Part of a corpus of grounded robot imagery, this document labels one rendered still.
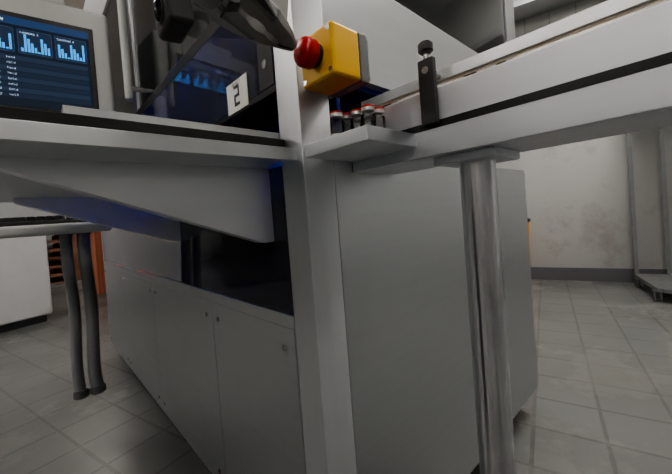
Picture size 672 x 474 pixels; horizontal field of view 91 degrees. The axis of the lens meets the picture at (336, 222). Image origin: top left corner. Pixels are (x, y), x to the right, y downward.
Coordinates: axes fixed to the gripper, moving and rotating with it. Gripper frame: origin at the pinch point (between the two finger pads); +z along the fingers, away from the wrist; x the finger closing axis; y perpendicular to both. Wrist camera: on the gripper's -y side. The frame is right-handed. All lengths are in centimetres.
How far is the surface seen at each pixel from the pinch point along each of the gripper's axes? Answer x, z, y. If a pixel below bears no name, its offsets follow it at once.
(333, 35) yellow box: -3.7, 4.3, 3.6
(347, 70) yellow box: -3.7, 8.0, 0.7
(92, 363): 115, 18, -68
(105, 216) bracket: 65, -3, -22
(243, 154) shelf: 6.9, 2.3, -13.4
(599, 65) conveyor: -29.7, 19.0, -1.9
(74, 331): 116, 9, -59
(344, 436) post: 5, 34, -50
